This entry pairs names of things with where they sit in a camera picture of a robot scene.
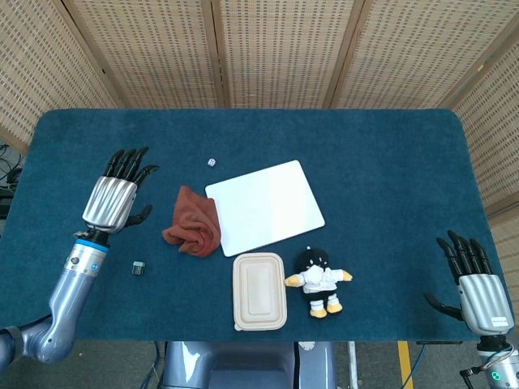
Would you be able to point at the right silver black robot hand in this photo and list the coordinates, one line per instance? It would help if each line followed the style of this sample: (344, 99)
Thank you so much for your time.
(482, 300)

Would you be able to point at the grey-blue robot torso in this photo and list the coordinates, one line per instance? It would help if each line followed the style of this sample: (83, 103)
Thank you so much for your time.
(247, 364)

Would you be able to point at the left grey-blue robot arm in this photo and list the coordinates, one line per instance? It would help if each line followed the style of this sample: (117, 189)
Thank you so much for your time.
(61, 308)

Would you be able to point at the small white die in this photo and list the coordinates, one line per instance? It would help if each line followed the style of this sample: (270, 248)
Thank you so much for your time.
(211, 162)

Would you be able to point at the black penguin plush toy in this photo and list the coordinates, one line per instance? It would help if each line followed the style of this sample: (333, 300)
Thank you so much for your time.
(318, 279)

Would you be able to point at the blue table mat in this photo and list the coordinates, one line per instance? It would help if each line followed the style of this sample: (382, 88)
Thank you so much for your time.
(259, 133)

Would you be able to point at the rust red cloth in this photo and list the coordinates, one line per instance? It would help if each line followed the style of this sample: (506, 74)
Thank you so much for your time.
(194, 227)

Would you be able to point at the white rectangular board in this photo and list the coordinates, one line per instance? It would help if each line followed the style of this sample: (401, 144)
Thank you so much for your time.
(263, 206)

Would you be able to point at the beige lidded food container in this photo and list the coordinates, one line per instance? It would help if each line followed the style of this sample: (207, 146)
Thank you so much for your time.
(259, 291)

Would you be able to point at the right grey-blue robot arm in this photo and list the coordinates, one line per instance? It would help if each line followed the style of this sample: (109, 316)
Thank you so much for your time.
(492, 364)

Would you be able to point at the woven bamboo folding screen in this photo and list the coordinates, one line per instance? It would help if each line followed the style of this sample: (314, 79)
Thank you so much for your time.
(259, 52)

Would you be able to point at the yellow floor tape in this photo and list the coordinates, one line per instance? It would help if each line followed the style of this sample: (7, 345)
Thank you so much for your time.
(404, 364)

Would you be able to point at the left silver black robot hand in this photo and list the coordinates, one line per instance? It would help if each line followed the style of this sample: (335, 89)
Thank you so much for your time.
(109, 202)

